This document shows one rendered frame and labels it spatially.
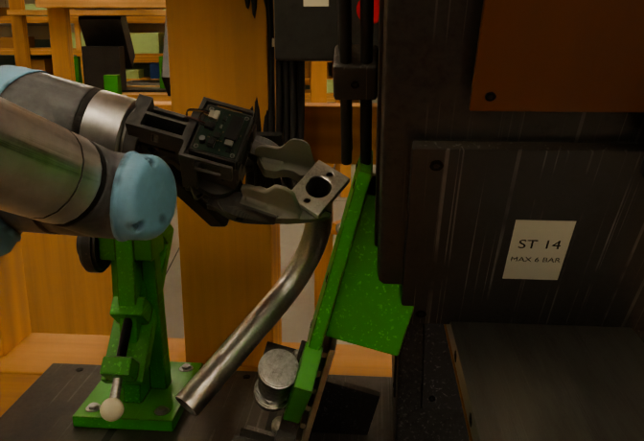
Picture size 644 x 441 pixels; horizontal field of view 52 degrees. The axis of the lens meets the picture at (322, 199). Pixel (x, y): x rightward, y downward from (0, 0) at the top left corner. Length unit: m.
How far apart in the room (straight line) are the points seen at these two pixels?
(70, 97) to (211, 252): 0.39
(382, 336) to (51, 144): 0.32
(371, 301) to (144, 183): 0.22
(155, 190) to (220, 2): 0.42
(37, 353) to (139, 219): 0.66
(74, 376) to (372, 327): 0.56
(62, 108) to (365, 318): 0.35
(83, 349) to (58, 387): 0.16
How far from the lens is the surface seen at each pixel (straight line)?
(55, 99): 0.70
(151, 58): 7.57
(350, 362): 1.07
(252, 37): 0.93
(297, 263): 0.76
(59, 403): 0.99
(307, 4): 0.81
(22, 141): 0.49
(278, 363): 0.63
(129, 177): 0.55
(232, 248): 0.99
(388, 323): 0.61
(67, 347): 1.19
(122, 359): 0.86
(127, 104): 0.69
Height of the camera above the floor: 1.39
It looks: 14 degrees down
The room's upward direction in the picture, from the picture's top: straight up
